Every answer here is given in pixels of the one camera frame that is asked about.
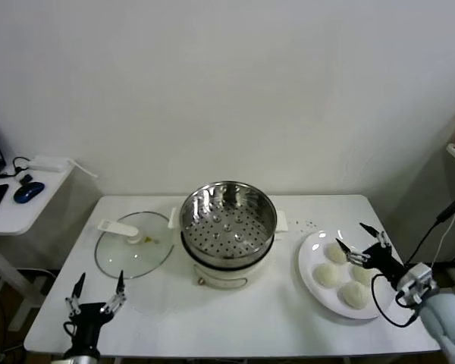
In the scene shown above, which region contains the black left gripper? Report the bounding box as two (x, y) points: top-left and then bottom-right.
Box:
(64, 269), (127, 353)

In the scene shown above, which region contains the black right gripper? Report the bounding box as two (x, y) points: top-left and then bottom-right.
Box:
(335, 222), (407, 290)

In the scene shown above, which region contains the white steamed baozi bun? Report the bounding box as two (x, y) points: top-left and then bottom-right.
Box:
(325, 243), (346, 263)
(350, 265), (376, 286)
(312, 262), (341, 288)
(337, 282), (369, 309)

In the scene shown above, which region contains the stainless steel steamer basket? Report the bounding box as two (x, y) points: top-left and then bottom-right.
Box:
(168, 180), (289, 269)

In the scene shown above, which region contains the white round plate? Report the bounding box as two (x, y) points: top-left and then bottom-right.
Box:
(297, 228), (394, 320)

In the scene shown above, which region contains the white side table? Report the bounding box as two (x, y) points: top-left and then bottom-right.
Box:
(0, 155), (77, 335)

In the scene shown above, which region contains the blue computer mouse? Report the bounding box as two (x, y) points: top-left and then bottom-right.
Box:
(13, 181), (46, 205)

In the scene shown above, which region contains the white adapter box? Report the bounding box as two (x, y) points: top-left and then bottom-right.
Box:
(28, 154), (67, 172)

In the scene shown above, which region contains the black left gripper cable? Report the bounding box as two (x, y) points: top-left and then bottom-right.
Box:
(62, 320), (80, 342)

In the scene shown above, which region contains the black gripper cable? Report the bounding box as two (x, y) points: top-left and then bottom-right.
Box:
(371, 275), (420, 328)
(62, 320), (80, 342)

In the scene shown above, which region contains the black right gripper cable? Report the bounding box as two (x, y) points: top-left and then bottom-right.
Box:
(371, 275), (420, 328)

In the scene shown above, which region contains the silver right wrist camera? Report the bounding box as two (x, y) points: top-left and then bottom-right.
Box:
(395, 263), (440, 309)

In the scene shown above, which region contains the glass lid with white handle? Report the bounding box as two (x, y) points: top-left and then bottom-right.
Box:
(94, 211), (175, 281)

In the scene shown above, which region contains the white long cable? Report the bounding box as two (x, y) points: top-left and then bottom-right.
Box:
(430, 185), (455, 268)

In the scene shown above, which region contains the black cable with adapter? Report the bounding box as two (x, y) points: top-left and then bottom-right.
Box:
(403, 196), (455, 268)

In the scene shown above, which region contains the white short cable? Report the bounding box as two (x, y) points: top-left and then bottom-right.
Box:
(66, 158), (99, 178)

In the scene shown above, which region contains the black thin cable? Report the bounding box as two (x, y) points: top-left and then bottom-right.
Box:
(0, 156), (33, 179)

